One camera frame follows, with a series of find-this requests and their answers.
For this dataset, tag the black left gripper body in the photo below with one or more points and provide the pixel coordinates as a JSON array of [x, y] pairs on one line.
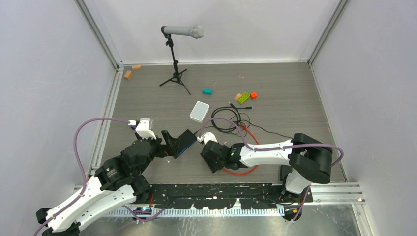
[[160, 150]]

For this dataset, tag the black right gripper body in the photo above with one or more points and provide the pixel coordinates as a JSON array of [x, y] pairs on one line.
[[215, 165]]

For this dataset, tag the peach toy block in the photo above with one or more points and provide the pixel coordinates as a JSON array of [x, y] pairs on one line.
[[237, 97]]

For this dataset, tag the teal toy block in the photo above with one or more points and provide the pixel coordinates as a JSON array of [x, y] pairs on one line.
[[207, 91]]

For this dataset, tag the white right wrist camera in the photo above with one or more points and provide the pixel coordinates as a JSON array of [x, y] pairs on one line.
[[206, 137]]

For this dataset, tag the green lego brick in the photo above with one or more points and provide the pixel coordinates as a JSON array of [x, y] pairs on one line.
[[244, 98]]

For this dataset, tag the orange toy block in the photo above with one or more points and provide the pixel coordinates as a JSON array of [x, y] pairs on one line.
[[253, 95]]

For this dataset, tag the tan wooden block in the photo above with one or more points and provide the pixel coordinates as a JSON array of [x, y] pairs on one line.
[[136, 67], [128, 75]]

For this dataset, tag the grey microphone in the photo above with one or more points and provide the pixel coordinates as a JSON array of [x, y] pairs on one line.
[[195, 31]]

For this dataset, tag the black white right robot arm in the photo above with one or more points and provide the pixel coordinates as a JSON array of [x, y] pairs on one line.
[[310, 160]]

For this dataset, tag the black network switch blue ports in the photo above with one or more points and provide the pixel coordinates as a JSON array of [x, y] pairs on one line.
[[182, 143]]

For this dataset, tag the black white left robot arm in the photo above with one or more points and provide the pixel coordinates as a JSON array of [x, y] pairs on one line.
[[119, 181]]

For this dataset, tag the white router box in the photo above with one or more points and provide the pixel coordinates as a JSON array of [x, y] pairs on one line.
[[199, 111]]

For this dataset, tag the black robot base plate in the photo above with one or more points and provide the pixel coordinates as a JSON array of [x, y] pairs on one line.
[[219, 196]]

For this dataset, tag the black microphone tripod stand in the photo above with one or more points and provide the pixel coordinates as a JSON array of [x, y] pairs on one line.
[[177, 76]]

